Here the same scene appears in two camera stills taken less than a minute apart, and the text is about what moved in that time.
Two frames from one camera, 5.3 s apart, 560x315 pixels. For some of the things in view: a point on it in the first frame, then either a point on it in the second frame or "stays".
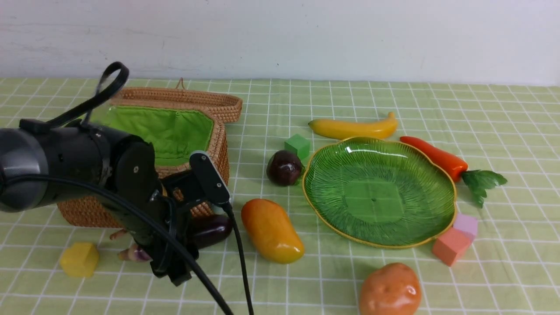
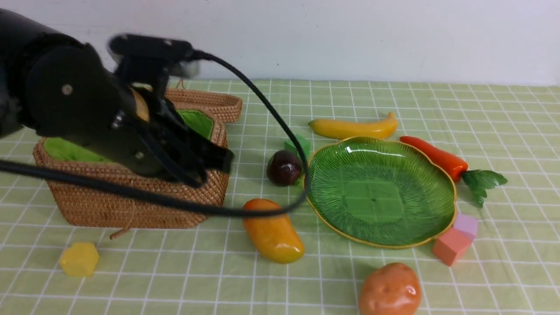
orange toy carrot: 474,182 stays
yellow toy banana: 379,128 stays
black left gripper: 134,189 -> 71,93
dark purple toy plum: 283,168 stays
